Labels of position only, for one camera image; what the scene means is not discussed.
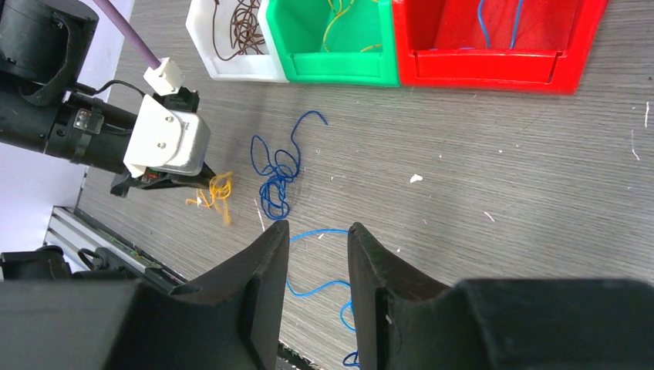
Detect green plastic bin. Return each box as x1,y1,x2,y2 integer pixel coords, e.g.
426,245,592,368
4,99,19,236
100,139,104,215
266,0,399,87

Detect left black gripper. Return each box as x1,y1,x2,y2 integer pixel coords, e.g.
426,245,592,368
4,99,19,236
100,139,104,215
110,163,216,197

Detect small yellow cable clump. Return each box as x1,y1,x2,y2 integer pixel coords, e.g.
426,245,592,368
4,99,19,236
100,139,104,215
185,171,233,226

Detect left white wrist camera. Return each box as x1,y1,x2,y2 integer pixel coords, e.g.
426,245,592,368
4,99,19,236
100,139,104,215
123,95,211,178

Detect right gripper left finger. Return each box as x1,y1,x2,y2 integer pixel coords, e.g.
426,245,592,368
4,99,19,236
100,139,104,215
1,220,289,369

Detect red plastic bin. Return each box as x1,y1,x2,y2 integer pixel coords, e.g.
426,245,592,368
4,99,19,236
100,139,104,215
392,1,608,95

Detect white plastic bin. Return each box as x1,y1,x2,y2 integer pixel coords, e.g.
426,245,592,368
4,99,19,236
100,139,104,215
186,0,288,83

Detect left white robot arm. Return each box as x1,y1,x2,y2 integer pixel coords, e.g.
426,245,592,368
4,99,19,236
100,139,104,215
1,1,215,197

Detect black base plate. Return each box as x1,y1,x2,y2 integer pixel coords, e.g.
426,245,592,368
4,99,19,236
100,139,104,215
1,245,184,294

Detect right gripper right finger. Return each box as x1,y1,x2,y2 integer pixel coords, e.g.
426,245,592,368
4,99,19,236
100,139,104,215
348,223,653,369

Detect brown cable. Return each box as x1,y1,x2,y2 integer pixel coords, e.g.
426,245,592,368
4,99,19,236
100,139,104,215
211,0,267,62

